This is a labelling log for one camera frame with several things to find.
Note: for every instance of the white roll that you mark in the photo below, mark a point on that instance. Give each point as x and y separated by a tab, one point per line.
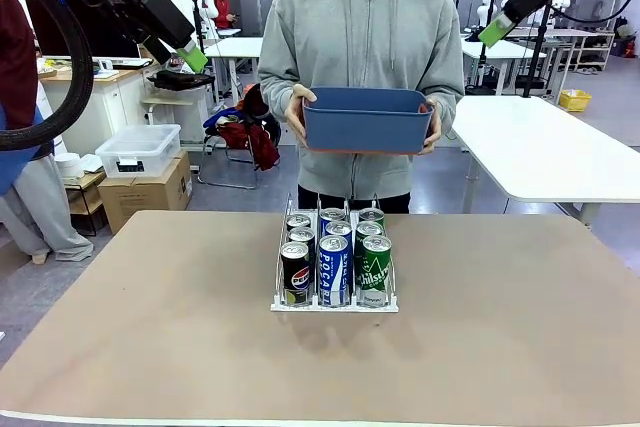
69	164

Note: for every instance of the black bag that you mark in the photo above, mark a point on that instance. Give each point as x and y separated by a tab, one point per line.
180	79

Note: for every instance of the white background table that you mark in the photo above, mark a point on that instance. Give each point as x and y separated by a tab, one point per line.
235	49
500	52

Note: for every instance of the clear plastic storage bin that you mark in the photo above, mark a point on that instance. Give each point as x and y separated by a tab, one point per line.
140	152

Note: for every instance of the blue plastic bin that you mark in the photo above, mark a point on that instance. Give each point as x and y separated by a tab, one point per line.
367	127

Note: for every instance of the wooden shelf bench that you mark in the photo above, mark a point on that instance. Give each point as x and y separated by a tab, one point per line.
575	33

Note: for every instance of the person's right hand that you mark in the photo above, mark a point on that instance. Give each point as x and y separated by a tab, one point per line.
295	114

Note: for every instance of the person's right forearm gray sleeve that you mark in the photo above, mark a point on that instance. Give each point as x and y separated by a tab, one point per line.
277	97

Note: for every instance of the large brown cardboard box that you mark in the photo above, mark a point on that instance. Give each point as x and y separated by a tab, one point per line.
145	197

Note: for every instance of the white keyboard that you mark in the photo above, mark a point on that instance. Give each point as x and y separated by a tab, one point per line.
125	64

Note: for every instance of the person in gray hoodie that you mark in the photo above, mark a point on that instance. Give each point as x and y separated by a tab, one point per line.
365	32

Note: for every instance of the white desk wooden top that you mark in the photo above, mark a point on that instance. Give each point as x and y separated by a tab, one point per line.
115	97

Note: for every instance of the green Chilsung soda can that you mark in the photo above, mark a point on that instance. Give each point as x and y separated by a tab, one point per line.
375	277

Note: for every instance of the person in maroon top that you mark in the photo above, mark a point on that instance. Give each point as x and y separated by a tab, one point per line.
15	47

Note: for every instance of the yellow plastic crate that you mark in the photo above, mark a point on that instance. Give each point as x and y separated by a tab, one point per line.
575	102

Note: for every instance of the person's left forearm gray sleeve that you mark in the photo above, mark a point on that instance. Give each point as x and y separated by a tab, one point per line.
447	97

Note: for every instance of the person's left hand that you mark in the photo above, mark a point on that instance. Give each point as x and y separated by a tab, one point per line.
436	127

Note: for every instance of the large white table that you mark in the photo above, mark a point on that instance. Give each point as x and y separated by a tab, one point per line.
540	147

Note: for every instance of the person in red top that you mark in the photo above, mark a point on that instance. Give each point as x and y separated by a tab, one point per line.
223	14

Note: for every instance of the black tripod stand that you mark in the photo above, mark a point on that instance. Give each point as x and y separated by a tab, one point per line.
537	57
483	62

